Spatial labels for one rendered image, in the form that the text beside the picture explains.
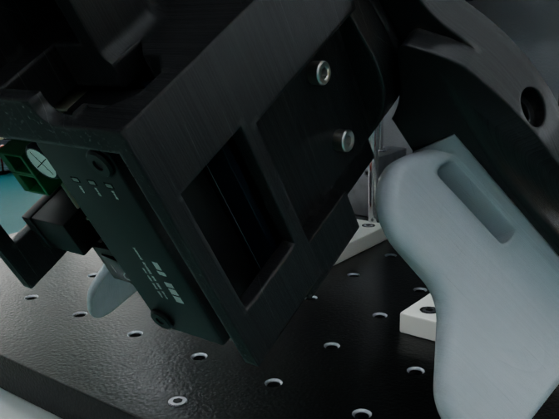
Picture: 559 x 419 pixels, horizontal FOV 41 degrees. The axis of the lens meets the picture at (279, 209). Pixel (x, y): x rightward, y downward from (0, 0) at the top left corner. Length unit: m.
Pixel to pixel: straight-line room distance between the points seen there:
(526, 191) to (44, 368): 0.30
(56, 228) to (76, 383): 0.23
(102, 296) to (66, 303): 0.27
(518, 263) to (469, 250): 0.01
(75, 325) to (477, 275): 0.32
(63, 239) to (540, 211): 0.10
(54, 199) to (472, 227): 0.09
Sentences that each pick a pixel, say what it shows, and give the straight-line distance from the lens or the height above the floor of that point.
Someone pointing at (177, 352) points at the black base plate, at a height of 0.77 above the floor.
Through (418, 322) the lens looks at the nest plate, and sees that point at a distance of 0.41.
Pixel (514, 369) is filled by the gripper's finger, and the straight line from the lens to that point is 0.17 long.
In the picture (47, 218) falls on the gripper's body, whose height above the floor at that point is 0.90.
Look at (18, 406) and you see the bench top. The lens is 0.42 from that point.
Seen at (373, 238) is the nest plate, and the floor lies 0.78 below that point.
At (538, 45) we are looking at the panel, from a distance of 0.70.
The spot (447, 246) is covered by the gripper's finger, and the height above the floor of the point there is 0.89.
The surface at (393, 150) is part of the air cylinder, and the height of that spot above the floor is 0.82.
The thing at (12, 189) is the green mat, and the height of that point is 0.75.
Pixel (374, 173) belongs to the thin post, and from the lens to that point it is 0.58.
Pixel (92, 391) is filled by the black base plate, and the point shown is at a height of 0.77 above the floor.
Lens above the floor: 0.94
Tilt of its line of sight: 15 degrees down
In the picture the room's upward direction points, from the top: 2 degrees counter-clockwise
